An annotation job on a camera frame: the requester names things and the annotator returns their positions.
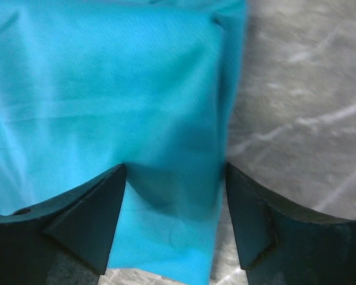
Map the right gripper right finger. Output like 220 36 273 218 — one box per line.
225 164 356 284

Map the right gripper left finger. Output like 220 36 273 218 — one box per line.
0 164 126 284

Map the teal t shirt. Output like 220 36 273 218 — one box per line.
0 1 247 284

